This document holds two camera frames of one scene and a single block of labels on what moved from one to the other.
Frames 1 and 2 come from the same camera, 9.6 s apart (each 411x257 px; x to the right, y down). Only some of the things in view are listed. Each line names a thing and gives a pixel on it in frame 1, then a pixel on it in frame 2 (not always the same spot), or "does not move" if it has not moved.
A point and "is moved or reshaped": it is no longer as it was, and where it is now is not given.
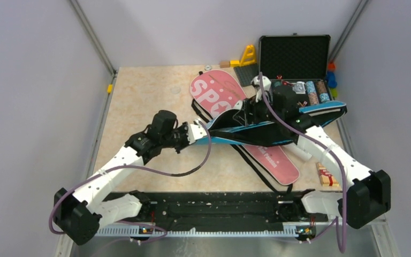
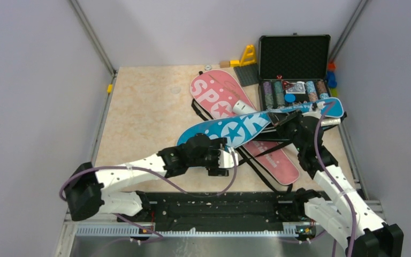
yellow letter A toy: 248,58 does not move
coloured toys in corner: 331,80 does not move
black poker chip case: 300,61 does not move
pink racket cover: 218,92 does not move
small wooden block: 225,64 does not move
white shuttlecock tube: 301,149 is moved or reshaped
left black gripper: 184,127 → 217,144
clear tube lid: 175,90 does not move
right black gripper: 250,107 → 278,119
